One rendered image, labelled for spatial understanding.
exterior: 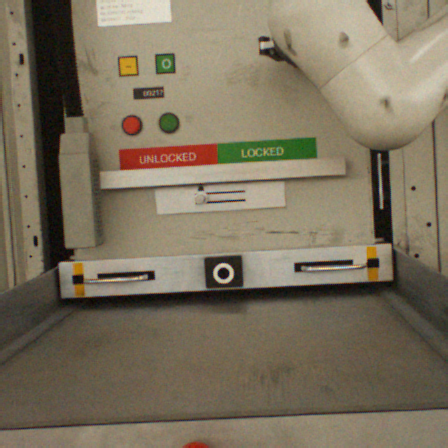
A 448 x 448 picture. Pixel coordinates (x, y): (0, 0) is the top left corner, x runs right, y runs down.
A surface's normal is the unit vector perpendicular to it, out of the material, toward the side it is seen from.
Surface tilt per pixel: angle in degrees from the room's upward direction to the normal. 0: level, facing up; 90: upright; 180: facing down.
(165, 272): 90
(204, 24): 90
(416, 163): 90
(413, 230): 90
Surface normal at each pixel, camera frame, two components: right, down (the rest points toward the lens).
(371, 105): -0.40, 0.22
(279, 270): -0.04, 0.07
